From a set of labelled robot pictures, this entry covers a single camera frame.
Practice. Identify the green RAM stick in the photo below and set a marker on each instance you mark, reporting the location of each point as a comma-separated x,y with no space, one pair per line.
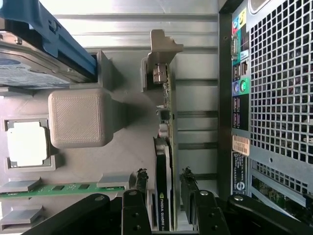
61,189

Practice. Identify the silver CPU chip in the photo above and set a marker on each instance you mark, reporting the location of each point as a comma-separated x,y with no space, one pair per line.
27,144

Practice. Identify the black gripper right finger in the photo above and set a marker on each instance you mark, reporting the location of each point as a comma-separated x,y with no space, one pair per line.
207,215

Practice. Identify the hard disk in blue caddy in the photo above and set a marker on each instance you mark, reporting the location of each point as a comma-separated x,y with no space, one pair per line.
24,56

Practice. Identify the black open PC case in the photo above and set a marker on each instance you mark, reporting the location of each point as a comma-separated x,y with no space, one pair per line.
281,73

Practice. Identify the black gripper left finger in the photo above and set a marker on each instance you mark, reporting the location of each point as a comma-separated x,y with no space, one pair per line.
135,213

